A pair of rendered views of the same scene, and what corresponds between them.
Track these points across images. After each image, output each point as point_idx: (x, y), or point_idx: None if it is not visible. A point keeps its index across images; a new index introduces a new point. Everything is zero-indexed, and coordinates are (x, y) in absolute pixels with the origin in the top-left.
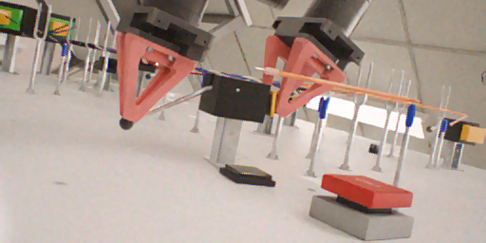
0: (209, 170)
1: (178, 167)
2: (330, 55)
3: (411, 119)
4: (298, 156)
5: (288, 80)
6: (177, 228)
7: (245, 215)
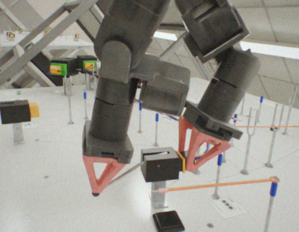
0: (147, 215)
1: (127, 218)
2: (217, 136)
3: (274, 192)
4: (216, 159)
5: (190, 153)
6: None
7: None
